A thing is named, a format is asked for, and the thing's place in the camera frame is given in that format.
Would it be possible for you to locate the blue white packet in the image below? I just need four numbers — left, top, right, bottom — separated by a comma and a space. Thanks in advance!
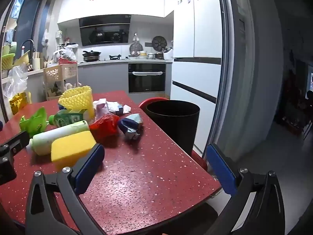
118, 113, 143, 141

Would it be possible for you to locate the white green lotion bottle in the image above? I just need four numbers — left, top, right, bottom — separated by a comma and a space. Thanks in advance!
26, 120, 90, 156

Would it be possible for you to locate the green dish soap bottle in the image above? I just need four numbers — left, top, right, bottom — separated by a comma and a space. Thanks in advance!
48, 109, 90, 128

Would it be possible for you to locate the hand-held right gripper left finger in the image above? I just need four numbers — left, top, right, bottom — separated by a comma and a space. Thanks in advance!
25, 143, 105, 235

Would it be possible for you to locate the yellow foam fruit net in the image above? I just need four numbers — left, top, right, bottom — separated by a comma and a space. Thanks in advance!
58, 86, 95, 119

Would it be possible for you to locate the green plastic packaging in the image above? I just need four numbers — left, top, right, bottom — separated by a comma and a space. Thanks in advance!
20, 107, 49, 137

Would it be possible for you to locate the red chair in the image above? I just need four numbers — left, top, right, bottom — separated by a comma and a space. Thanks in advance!
139, 97, 209, 172

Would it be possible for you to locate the beige utensil holder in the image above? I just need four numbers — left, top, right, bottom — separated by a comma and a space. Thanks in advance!
32, 52, 43, 70

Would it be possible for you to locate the black range hood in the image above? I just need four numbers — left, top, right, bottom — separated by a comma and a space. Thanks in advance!
79, 15, 132, 47

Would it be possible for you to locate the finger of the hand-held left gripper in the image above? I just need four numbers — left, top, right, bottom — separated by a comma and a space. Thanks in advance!
0, 131, 30, 185

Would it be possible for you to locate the dark round patterned tray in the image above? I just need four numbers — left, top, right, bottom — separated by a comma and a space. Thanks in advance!
152, 36, 167, 51

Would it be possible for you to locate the yellow bag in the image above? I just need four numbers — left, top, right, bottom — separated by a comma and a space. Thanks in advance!
9, 92, 32, 114

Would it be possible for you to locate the yellow green plastic basin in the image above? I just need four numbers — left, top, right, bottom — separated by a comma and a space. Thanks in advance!
13, 50, 31, 66

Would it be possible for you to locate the yellow sponge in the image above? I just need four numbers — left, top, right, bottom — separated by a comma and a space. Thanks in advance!
51, 130, 98, 169

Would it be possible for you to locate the black built-in oven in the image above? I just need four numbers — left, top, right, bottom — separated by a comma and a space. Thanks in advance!
128, 63, 166, 94

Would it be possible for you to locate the black trash bin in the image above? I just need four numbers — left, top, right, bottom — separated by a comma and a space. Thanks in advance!
146, 100, 200, 156

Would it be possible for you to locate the pink plastic bag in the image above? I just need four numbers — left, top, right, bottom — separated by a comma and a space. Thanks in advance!
93, 98, 109, 120

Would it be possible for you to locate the green plastic basket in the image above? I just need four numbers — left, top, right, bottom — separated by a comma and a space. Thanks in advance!
1, 53, 16, 71

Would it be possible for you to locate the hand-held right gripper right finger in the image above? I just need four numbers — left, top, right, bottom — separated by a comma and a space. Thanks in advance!
205, 143, 287, 235

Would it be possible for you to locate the white plastic bag of groceries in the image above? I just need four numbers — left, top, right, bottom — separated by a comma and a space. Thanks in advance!
52, 48, 78, 64

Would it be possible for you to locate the grey kitchen base cabinet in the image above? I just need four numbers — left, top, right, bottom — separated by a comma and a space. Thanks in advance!
78, 62, 172, 96

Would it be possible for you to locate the round patterned plate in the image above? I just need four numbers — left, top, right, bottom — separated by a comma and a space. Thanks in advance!
129, 43, 143, 55

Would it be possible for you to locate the white refrigerator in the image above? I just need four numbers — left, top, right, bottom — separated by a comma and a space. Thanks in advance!
170, 0, 223, 153

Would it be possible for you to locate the black frying pan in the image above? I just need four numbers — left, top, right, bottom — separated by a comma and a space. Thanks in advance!
82, 50, 102, 62

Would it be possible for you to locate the beige storage cart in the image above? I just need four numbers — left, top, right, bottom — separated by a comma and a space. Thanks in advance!
43, 64, 79, 101

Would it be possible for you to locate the white blue paper carton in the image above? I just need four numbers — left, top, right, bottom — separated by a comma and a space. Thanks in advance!
108, 101, 131, 115

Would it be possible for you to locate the grey door frame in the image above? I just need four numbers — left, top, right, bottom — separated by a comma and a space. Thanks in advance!
218, 0, 257, 152

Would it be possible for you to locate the red plastic bag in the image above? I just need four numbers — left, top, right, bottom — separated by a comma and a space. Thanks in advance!
89, 115, 120, 144

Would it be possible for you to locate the clear plastic bag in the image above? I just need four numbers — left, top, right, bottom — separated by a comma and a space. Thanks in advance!
2, 65, 28, 98

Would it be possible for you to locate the black kitchen faucet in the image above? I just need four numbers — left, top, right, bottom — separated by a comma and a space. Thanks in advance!
21, 39, 35, 59

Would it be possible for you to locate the white upper cabinet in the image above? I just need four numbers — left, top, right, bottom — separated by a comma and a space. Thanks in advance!
57, 0, 174, 25

